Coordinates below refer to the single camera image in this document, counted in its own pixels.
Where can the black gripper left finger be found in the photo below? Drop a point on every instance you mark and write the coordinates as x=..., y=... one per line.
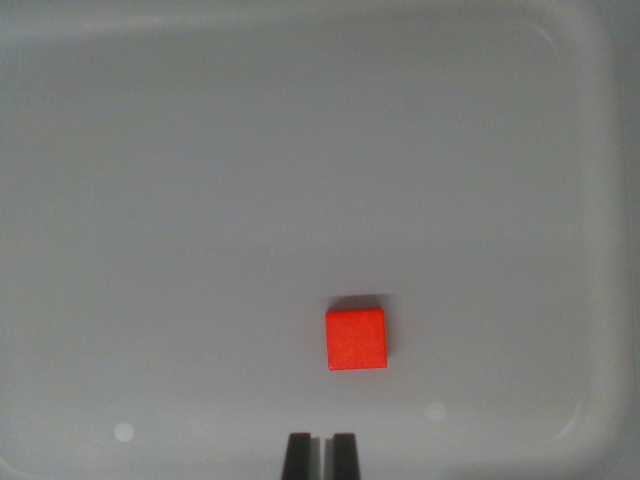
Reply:
x=299, y=457

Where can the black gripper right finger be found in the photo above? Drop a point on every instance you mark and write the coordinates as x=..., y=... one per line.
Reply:
x=345, y=457

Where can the red cube block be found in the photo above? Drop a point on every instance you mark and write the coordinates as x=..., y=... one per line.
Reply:
x=356, y=339

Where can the grey plastic bin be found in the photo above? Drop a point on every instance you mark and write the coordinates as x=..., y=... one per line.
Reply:
x=250, y=175

